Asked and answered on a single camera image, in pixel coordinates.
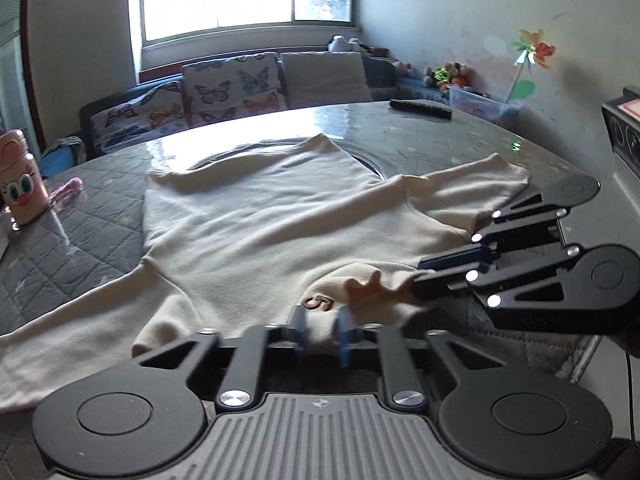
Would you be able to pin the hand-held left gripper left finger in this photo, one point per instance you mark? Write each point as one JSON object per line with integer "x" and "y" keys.
{"x": 299, "y": 332}

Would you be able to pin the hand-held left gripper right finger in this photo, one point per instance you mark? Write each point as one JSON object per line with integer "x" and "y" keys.
{"x": 343, "y": 340}

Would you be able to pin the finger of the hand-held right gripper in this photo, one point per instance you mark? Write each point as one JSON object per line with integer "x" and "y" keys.
{"x": 450, "y": 258}
{"x": 440, "y": 286}

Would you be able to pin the cream sweater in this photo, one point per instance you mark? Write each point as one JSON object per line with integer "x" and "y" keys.
{"x": 275, "y": 220}

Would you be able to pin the grey appliance with dials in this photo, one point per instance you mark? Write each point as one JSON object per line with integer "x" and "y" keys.
{"x": 625, "y": 135}

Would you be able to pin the black remote control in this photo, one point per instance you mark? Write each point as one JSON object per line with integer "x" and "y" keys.
{"x": 420, "y": 109}

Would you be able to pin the clear plastic storage box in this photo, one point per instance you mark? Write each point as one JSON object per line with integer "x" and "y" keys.
{"x": 482, "y": 105}

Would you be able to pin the pile of colourful plush toys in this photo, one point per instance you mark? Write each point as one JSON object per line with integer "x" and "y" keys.
{"x": 447, "y": 76}

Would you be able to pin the dark sofa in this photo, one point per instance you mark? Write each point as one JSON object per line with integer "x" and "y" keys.
{"x": 380, "y": 77}

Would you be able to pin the pink plush toy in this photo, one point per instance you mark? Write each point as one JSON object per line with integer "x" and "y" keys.
{"x": 402, "y": 65}

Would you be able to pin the beige cushion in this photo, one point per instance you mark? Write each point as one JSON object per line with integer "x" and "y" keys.
{"x": 325, "y": 80}

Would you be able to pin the colourful pinwheel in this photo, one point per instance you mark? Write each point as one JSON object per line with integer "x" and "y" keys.
{"x": 535, "y": 50}

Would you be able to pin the grey quilted table cover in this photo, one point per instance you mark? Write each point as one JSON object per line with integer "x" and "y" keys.
{"x": 90, "y": 240}

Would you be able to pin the black and white plush toy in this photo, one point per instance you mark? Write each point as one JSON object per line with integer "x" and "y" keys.
{"x": 360, "y": 46}
{"x": 338, "y": 43}

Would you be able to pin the butterfly print cushion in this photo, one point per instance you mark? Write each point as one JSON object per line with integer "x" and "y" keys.
{"x": 145, "y": 115}
{"x": 235, "y": 87}

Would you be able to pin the grey crumpled cloth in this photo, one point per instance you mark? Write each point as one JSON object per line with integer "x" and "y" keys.
{"x": 65, "y": 147}

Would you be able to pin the pink cartoon face bottle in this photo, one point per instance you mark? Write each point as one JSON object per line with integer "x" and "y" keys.
{"x": 22, "y": 180}

